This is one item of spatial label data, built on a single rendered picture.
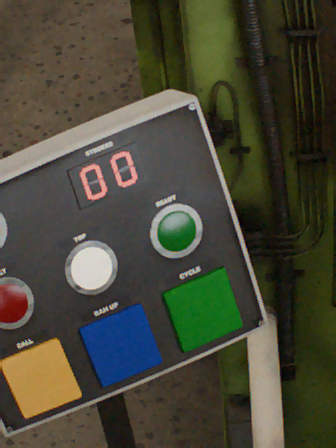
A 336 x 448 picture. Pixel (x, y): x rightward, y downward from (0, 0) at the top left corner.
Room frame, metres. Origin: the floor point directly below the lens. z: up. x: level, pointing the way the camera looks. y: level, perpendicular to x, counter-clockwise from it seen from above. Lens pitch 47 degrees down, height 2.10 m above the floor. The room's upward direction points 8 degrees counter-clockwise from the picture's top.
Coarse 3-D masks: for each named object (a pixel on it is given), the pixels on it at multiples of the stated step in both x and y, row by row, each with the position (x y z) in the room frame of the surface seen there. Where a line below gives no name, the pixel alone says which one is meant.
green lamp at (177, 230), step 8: (168, 216) 0.96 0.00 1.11; (176, 216) 0.96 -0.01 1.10; (184, 216) 0.96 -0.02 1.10; (160, 224) 0.96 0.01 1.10; (168, 224) 0.96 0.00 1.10; (176, 224) 0.96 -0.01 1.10; (184, 224) 0.96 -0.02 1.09; (192, 224) 0.96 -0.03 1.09; (160, 232) 0.95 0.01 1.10; (168, 232) 0.95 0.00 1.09; (176, 232) 0.95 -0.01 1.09; (184, 232) 0.95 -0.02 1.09; (192, 232) 0.96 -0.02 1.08; (160, 240) 0.95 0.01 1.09; (168, 240) 0.95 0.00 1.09; (176, 240) 0.95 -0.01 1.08; (184, 240) 0.95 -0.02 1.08; (192, 240) 0.95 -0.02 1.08; (168, 248) 0.94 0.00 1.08; (176, 248) 0.94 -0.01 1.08; (184, 248) 0.95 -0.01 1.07
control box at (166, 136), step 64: (128, 128) 1.01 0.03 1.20; (192, 128) 1.02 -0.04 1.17; (0, 192) 0.95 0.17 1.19; (64, 192) 0.96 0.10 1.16; (128, 192) 0.97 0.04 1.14; (192, 192) 0.98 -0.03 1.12; (0, 256) 0.91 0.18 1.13; (64, 256) 0.92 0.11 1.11; (128, 256) 0.93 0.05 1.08; (192, 256) 0.94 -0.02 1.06; (64, 320) 0.88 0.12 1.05; (256, 320) 0.91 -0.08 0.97; (0, 384) 0.83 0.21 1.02; (128, 384) 0.85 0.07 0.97
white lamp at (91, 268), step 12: (84, 252) 0.93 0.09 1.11; (96, 252) 0.93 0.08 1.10; (72, 264) 0.92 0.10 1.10; (84, 264) 0.92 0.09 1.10; (96, 264) 0.92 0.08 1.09; (108, 264) 0.92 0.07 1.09; (72, 276) 0.91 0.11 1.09; (84, 276) 0.91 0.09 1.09; (96, 276) 0.91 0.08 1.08; (108, 276) 0.92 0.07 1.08
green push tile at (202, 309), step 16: (208, 272) 0.94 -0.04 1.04; (224, 272) 0.93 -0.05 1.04; (176, 288) 0.92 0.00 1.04; (192, 288) 0.92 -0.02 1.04; (208, 288) 0.92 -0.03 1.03; (224, 288) 0.92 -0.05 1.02; (176, 304) 0.91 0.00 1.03; (192, 304) 0.91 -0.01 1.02; (208, 304) 0.91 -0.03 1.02; (224, 304) 0.91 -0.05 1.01; (176, 320) 0.90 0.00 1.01; (192, 320) 0.90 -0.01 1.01; (208, 320) 0.90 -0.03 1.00; (224, 320) 0.90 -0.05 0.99; (240, 320) 0.91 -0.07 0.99; (176, 336) 0.89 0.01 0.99; (192, 336) 0.89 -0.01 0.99; (208, 336) 0.89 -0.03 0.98
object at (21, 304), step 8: (0, 288) 0.89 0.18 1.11; (8, 288) 0.89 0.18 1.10; (16, 288) 0.89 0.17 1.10; (0, 296) 0.89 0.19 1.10; (8, 296) 0.89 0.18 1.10; (16, 296) 0.89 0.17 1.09; (24, 296) 0.89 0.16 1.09; (0, 304) 0.88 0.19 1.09; (8, 304) 0.88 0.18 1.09; (16, 304) 0.88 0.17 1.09; (24, 304) 0.89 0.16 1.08; (0, 312) 0.88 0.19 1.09; (8, 312) 0.88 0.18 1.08; (16, 312) 0.88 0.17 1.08; (24, 312) 0.88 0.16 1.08; (0, 320) 0.87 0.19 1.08; (8, 320) 0.87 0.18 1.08; (16, 320) 0.87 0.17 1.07
